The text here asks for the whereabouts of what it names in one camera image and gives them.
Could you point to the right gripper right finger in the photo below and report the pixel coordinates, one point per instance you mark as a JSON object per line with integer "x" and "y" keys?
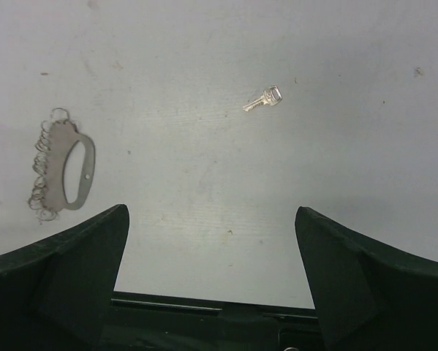
{"x": 367, "y": 295}

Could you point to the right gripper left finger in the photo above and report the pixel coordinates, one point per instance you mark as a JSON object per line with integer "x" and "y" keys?
{"x": 55, "y": 293}

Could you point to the silver key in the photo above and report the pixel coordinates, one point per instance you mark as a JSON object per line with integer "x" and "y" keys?
{"x": 270, "y": 96}

